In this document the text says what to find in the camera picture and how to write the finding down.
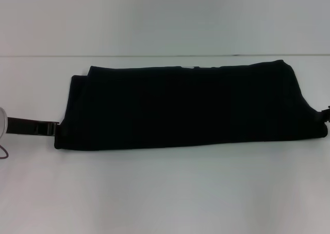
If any black t-shirt with pink print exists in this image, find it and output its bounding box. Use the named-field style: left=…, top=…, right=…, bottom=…
left=53, top=59, right=328, bottom=151

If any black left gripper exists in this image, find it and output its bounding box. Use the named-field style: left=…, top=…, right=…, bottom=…
left=6, top=116, right=65, bottom=138

